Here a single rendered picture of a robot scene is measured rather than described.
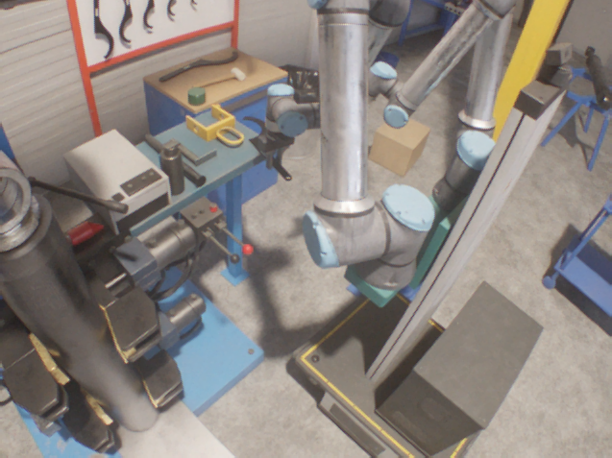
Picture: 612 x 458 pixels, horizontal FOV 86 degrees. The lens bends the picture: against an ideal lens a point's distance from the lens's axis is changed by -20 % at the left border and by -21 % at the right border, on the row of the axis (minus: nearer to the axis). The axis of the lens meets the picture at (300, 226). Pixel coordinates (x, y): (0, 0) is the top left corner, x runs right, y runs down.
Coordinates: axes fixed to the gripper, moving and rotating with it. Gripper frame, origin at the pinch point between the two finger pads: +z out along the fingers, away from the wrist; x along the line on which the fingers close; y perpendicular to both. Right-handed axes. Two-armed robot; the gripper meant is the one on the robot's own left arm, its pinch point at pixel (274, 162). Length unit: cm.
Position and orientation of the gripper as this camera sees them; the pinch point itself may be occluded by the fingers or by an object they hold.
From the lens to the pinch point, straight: 161.0
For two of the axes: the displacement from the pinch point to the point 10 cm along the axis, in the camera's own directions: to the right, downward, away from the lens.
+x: -8.3, 3.5, -4.4
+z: -1.1, 6.7, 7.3
